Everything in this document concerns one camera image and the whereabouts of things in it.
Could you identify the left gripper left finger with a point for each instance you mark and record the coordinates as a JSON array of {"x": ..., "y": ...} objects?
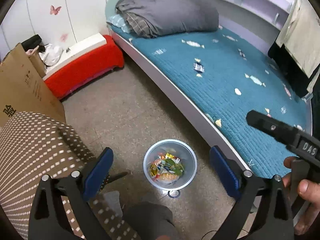
[{"x": 48, "y": 219}]

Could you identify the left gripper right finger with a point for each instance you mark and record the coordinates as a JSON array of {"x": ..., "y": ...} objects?
[{"x": 274, "y": 216}]

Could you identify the white trash bin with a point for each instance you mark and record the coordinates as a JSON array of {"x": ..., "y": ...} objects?
[{"x": 170, "y": 165}]

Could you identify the person's right hand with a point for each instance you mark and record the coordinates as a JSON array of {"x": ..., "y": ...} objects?
[{"x": 309, "y": 191}]

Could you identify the brown patterned chair seat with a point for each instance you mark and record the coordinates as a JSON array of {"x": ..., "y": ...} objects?
[{"x": 33, "y": 145}]

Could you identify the hanging cream garment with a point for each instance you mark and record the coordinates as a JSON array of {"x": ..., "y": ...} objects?
[{"x": 296, "y": 49}]

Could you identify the teal quilted mattress cover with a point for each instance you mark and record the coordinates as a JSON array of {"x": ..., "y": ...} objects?
[{"x": 226, "y": 77}]

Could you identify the large cardboard box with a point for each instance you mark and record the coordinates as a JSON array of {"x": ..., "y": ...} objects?
[{"x": 22, "y": 89}]

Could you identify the red covered bench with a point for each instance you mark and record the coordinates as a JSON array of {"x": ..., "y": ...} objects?
[{"x": 82, "y": 63}]

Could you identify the white plastic bag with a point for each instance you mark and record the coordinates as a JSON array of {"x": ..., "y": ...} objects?
[{"x": 51, "y": 54}]

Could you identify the grey folded duvet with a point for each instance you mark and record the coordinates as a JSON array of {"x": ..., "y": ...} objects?
[{"x": 154, "y": 18}]

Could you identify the striped blue pillow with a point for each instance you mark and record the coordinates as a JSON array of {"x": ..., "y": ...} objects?
[{"x": 118, "y": 21}]

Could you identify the teal bunk bed frame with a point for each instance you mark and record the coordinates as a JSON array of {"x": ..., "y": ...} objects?
[{"x": 258, "y": 22}]

